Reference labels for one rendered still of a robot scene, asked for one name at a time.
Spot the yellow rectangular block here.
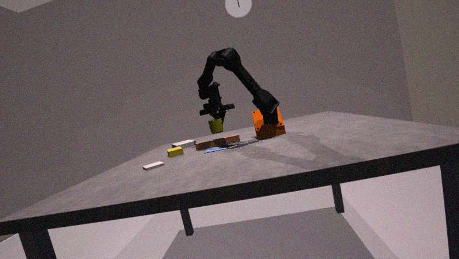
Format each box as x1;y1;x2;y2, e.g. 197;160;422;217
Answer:
167;146;184;158

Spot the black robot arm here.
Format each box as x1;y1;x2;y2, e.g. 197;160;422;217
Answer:
197;47;280;124

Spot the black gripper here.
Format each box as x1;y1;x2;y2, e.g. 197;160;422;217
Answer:
200;95;235;124

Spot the white flat bar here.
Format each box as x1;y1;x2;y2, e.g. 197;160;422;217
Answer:
142;162;165;170

